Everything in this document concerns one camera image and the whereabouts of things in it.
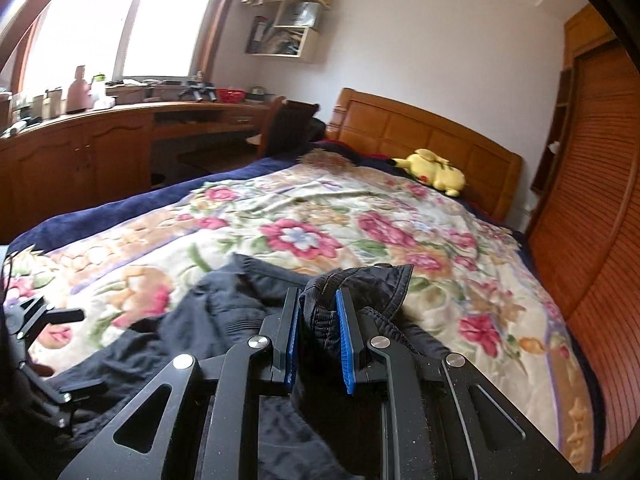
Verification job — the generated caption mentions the wooden bed headboard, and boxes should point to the wooden bed headboard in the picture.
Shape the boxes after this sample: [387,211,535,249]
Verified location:
[326,88,523,223]

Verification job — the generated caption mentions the wooden chair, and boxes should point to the wooden chair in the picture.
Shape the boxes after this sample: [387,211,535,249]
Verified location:
[257,96,320,158]

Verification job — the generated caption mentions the white wall shelf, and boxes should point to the white wall shelf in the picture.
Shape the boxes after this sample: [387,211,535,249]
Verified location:
[245,0,332,63]

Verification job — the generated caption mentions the black binoculars on desk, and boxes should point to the black binoculars on desk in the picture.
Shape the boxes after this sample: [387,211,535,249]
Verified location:
[178,80,217,103]

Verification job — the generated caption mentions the red basket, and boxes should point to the red basket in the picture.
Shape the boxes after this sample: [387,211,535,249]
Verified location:
[216,88,246,104]

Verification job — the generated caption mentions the wooden slatted wardrobe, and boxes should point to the wooden slatted wardrobe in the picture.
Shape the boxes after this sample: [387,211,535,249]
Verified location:
[527,6,639,455]

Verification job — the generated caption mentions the wooden desk cabinet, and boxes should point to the wooden desk cabinet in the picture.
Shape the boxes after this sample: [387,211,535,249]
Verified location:
[1,102,269,244]

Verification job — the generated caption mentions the pink figurine on desk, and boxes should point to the pink figurine on desk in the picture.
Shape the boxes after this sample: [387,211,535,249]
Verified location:
[66,65,93,114]

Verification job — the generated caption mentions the floral bed quilt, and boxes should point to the floral bed quilt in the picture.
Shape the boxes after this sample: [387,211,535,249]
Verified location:
[6,148,597,472]

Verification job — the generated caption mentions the yellow Pikachu plush toy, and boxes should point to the yellow Pikachu plush toy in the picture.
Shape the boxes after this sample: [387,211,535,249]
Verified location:
[393,148,465,197]

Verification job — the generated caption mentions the dark navy jacket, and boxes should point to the dark navy jacket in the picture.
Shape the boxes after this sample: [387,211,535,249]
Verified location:
[46,255,449,479]

